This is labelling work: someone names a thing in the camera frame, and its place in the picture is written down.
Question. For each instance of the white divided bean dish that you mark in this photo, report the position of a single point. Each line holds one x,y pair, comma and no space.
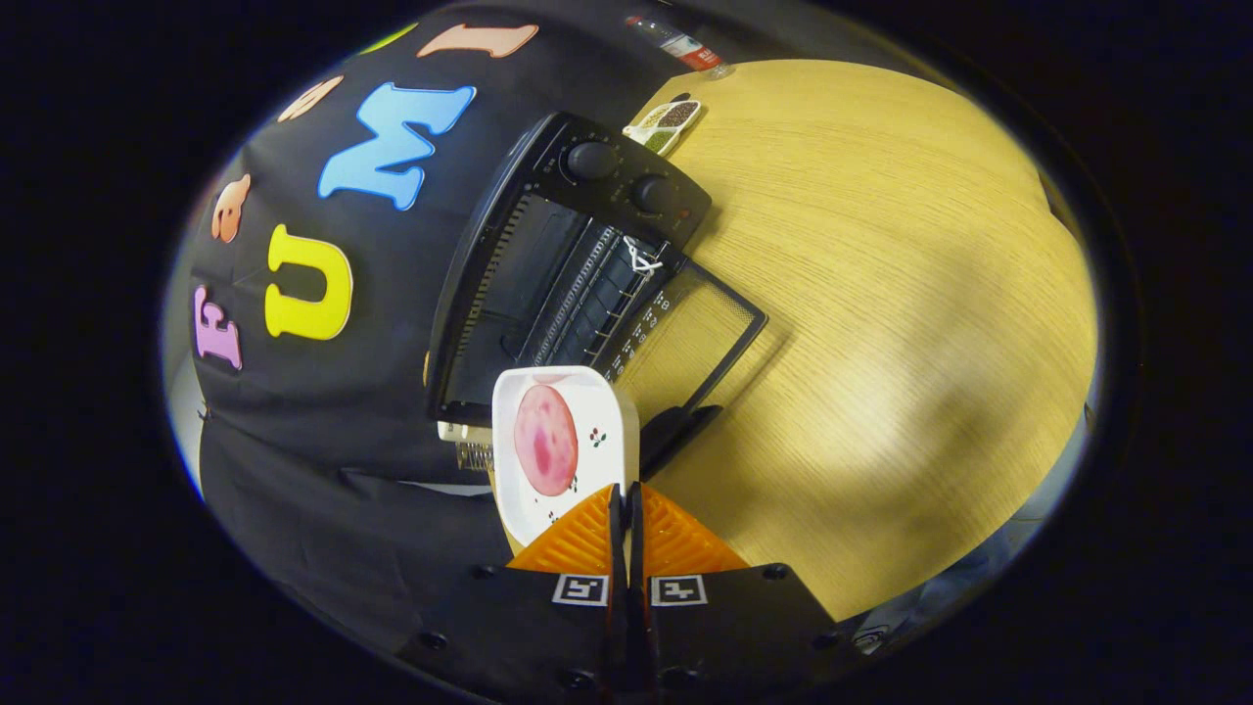
671,119

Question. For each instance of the black toaster oven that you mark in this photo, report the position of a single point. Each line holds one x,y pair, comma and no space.
548,255

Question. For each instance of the clear water bottle red label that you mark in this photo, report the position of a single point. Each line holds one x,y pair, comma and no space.
685,44

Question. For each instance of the white rectangular food tray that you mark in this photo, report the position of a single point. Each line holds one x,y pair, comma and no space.
602,411

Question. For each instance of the pink ham slice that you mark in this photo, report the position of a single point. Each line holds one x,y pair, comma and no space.
545,441

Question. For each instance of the black backdrop cloth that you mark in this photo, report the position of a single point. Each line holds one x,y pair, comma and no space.
343,441

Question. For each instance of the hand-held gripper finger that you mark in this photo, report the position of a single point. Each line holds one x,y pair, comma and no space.
618,548
635,548

